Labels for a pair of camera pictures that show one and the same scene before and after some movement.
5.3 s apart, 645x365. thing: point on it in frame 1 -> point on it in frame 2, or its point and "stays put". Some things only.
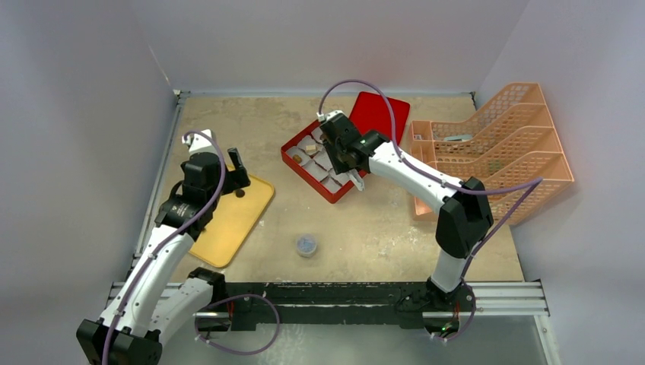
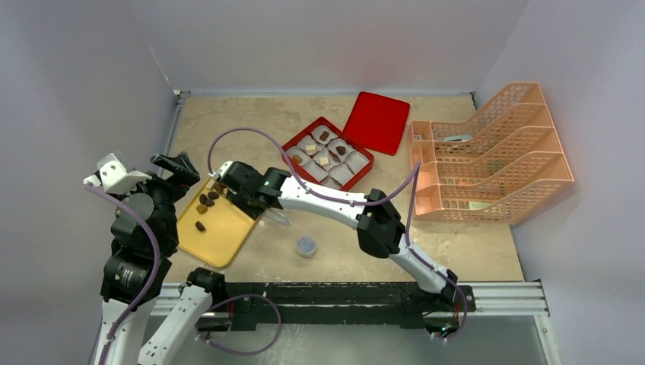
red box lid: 370,113 stays put
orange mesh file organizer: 510,141 stays put
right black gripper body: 344,160 -> 252,202
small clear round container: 306,245 stays put
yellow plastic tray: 233,220 stays put
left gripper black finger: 236,158 -> 180,163
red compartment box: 307,153 stays put
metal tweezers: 357,179 -> 273,214
